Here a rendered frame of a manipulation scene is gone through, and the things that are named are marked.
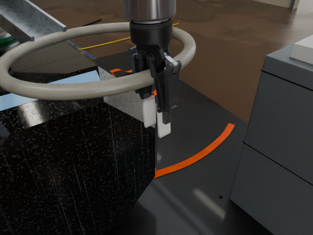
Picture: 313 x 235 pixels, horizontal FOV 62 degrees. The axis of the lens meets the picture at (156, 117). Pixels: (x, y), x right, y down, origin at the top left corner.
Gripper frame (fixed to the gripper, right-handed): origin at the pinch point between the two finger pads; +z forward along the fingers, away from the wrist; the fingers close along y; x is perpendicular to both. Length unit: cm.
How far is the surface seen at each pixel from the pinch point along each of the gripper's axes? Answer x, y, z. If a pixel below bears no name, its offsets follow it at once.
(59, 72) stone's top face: 7.0, 38.2, -0.8
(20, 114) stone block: 21.5, 32.0, 5.0
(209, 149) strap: -73, 47, 78
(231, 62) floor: -194, 126, 74
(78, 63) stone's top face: -0.1, 41.1, -1.0
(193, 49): -14.0, 3.4, -10.8
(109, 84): 9.3, 0.8, -10.6
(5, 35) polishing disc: 12, 76, -6
